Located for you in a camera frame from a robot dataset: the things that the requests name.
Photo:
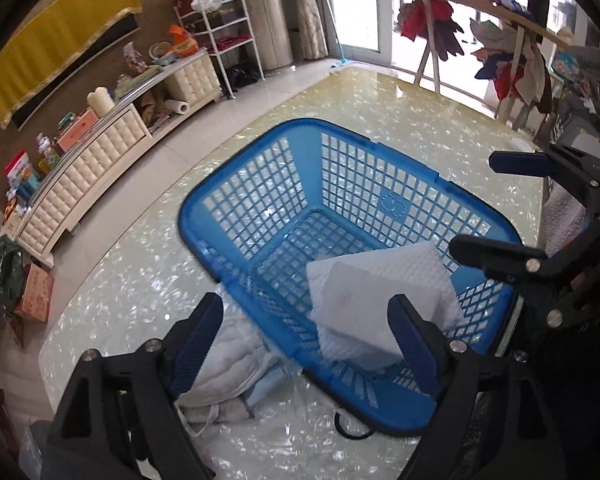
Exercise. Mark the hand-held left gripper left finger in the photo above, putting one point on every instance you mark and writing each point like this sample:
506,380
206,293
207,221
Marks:
197,347

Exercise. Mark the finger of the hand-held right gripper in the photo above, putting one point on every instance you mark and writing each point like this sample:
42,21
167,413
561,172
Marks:
495,254
522,164

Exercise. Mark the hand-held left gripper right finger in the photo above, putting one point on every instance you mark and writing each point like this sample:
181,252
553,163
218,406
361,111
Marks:
415,347

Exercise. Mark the white towel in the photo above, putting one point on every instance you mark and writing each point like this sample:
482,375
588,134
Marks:
230,355

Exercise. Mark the grey fluffy towel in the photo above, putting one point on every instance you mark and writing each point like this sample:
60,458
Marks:
232,410

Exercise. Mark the light blue cloth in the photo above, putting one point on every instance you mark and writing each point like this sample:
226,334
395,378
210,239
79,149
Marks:
267,385

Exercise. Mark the white textured cloth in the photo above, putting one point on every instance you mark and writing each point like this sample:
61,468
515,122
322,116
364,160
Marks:
360,285

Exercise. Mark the blue plastic basket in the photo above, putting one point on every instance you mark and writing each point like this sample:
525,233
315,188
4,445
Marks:
394,204

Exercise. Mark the grey fuzzy blanket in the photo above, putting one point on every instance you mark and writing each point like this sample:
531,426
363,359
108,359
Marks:
560,215

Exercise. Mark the wooden drying rack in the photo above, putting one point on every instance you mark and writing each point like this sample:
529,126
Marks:
436,72

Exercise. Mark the pink cardboard box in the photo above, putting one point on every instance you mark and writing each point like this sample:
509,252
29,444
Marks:
37,292

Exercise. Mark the clothes drying rack with garments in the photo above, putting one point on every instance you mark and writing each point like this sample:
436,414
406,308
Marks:
420,15

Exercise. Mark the blue mop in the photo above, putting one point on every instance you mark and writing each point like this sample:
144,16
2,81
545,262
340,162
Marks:
337,63

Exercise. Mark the dark green bag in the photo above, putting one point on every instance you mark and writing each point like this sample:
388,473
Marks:
0,270

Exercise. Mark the cream tufted cabinet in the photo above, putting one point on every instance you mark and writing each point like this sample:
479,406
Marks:
95,160

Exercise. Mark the paper towel roll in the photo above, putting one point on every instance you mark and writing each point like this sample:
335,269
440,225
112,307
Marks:
177,107

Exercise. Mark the brown crumpled paper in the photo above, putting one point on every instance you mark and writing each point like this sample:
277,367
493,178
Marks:
147,107

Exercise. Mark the red and white snack bag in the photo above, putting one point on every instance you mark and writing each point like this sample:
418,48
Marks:
17,165

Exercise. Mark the patterned curtain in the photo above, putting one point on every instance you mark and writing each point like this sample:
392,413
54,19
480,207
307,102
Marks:
307,10

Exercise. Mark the white cylinder candle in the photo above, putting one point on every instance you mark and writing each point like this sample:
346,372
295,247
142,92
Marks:
100,100

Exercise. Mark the green folded cloth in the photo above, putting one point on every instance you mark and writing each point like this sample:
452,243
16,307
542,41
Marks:
130,84

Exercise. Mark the black shoes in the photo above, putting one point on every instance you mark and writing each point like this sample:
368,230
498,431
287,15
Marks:
242,77

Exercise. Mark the round white basket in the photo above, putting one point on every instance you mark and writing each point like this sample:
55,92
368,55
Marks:
160,53

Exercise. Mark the printed snack packet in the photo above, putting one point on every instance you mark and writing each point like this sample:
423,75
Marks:
132,57

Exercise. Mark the standing air conditioner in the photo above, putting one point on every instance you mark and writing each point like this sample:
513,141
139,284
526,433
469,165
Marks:
265,15

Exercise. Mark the orange bag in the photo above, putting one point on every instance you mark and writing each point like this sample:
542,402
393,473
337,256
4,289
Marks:
181,40

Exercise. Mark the yellow cloth cover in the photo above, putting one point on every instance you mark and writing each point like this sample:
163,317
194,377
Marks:
55,45

